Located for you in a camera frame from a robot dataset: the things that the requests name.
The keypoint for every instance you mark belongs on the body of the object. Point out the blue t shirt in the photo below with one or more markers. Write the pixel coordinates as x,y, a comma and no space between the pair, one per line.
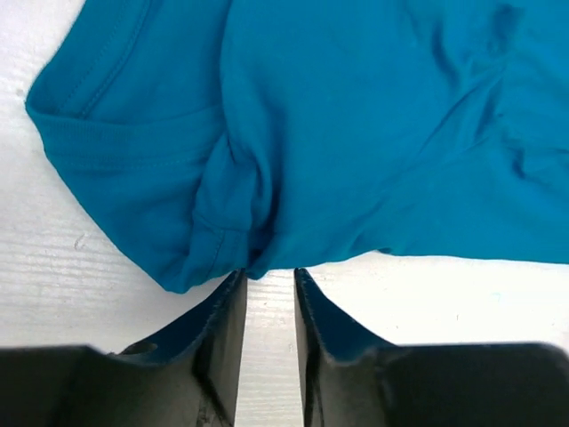
205,137

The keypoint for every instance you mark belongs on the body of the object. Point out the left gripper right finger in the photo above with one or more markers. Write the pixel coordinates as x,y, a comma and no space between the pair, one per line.
353,377

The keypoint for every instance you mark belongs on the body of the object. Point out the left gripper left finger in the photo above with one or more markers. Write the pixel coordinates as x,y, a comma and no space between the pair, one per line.
185,374

